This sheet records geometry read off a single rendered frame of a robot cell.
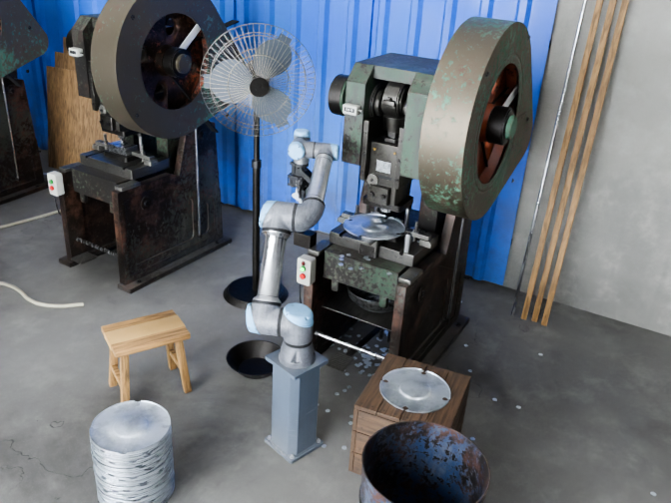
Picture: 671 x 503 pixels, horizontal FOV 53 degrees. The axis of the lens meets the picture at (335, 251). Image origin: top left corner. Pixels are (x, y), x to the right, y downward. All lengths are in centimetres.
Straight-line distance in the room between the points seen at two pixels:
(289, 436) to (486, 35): 177
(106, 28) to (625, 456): 313
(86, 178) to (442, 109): 237
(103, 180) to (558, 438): 280
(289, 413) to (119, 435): 66
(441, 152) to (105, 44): 180
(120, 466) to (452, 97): 180
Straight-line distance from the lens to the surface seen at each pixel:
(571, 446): 329
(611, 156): 403
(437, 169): 260
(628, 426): 352
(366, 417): 270
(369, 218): 321
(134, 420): 270
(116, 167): 412
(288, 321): 260
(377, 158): 306
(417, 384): 282
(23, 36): 536
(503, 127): 282
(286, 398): 277
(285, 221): 266
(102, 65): 358
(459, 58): 261
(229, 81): 349
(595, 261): 424
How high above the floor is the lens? 204
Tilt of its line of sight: 26 degrees down
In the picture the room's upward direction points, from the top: 4 degrees clockwise
